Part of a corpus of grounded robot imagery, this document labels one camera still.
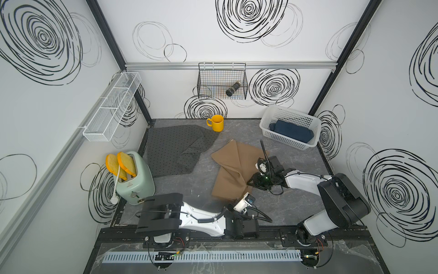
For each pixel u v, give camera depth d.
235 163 0.96
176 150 1.05
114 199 0.73
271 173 0.74
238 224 0.59
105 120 0.73
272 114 1.16
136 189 0.73
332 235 0.74
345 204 0.45
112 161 0.73
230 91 0.89
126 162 0.76
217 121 1.09
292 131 1.03
